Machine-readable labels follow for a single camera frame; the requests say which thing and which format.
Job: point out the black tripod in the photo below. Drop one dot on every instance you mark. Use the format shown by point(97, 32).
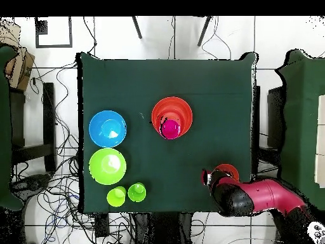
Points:
point(137, 28)

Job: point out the white block stack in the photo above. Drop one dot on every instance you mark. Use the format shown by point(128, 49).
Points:
point(320, 142)

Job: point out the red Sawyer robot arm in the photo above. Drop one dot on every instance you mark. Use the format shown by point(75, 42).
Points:
point(266, 195)

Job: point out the black square floor frame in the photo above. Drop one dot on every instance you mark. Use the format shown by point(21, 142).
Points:
point(41, 28)

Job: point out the blue bowl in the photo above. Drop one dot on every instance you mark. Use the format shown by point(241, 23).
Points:
point(107, 128)

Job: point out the black power strip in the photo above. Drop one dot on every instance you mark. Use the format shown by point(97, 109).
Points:
point(102, 225)

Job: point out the dark green side tablecloth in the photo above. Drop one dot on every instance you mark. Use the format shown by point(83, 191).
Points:
point(5, 127)
point(302, 114)

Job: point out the pink cup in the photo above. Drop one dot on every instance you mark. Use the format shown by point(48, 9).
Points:
point(170, 129)

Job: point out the small orange bowl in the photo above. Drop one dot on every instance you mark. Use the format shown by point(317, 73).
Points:
point(229, 169)
point(172, 113)

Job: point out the cardboard box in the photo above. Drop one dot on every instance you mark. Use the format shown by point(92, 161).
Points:
point(19, 68)

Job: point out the lime green cup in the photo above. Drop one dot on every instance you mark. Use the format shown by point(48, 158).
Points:
point(116, 197)

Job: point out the grey stand base with knob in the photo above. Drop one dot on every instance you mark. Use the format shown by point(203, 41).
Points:
point(30, 185)

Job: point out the black bench frame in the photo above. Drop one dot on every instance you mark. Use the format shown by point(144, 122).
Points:
point(49, 122)
point(275, 117)

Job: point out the large orange bowl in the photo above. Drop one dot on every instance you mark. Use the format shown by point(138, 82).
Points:
point(172, 101)

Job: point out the lime green bowl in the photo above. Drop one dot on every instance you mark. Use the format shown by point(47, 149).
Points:
point(107, 166)

